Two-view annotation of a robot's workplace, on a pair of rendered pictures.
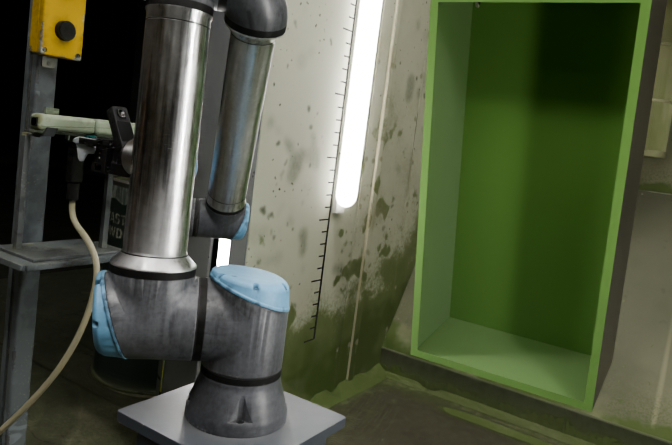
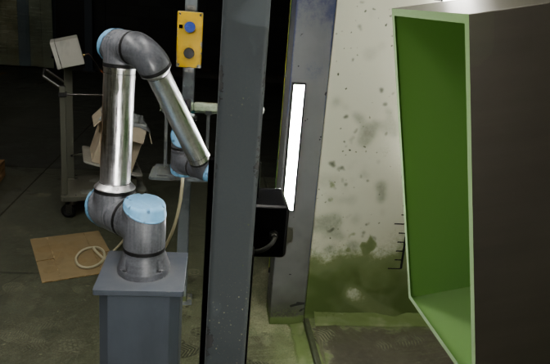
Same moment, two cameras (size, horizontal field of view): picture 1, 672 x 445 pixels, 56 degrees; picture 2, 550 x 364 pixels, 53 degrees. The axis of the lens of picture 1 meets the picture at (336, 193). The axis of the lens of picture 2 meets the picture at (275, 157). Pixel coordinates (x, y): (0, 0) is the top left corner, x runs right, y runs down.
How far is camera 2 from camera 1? 1.65 m
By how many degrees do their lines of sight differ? 50
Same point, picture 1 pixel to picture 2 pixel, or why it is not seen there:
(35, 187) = not seen: hidden behind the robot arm
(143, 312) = (96, 207)
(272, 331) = (137, 231)
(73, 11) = (194, 41)
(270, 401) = (138, 267)
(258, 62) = (156, 89)
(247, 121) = (171, 119)
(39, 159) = not seen: hidden behind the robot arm
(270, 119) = (335, 99)
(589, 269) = not seen: outside the picture
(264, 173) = (331, 137)
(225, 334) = (119, 226)
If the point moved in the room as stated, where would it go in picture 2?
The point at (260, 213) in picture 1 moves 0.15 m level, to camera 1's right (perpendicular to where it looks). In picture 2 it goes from (329, 165) to (352, 174)
